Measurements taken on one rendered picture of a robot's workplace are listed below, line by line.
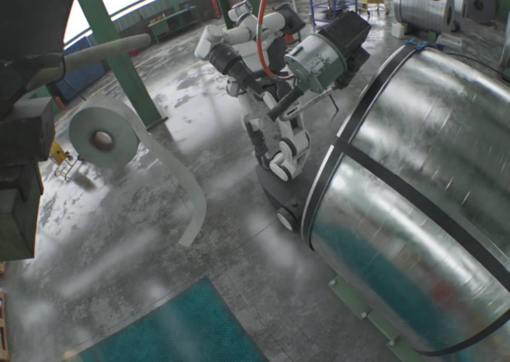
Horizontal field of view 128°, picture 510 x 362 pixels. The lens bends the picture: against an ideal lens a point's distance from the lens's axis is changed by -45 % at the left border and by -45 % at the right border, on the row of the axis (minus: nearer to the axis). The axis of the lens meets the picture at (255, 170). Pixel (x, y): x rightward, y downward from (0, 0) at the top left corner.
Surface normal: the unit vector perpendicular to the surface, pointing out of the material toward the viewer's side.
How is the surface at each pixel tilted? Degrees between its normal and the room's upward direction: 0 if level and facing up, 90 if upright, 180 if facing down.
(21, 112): 33
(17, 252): 90
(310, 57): 40
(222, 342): 0
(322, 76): 85
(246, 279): 0
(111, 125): 90
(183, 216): 0
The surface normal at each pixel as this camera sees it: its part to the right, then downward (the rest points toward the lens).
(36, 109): 0.26, -0.83
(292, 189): -0.21, -0.63
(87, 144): 0.17, 0.73
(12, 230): 0.56, 0.56
